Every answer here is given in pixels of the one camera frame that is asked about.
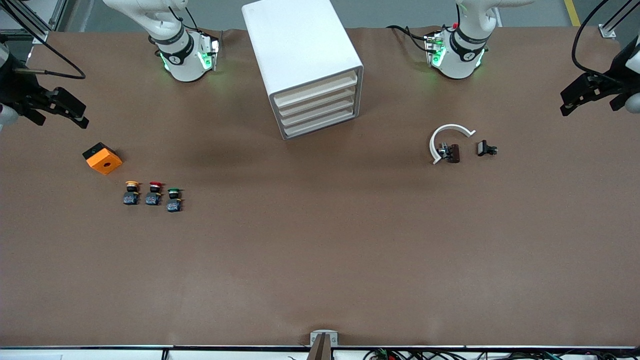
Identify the grey metal mounting bracket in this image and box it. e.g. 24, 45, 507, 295
310, 330, 339, 348

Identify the white cabinet drawer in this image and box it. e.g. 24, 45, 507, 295
276, 84, 359, 119
282, 107, 360, 140
273, 70, 359, 108

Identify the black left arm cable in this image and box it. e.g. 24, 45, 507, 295
571, 0, 616, 78

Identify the orange box with hole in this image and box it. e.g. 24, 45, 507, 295
82, 142, 123, 176

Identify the white drawer cabinet housing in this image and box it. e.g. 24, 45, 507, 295
242, 0, 364, 141

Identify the tangled black cable bundle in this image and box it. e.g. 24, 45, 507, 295
362, 348, 640, 360

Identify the green push button switch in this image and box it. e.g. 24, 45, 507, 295
166, 187, 184, 213

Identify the white half-round clamp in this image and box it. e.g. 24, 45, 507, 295
429, 123, 477, 166

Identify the white plastic tray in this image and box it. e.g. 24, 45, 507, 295
279, 96, 359, 129

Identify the red push button switch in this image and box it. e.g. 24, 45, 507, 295
145, 181, 165, 207

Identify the yellow push button switch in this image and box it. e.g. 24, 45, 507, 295
123, 180, 141, 206

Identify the white cable tray ledge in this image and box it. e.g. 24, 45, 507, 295
0, 348, 640, 360

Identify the dark tapered post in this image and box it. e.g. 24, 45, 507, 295
306, 334, 332, 360

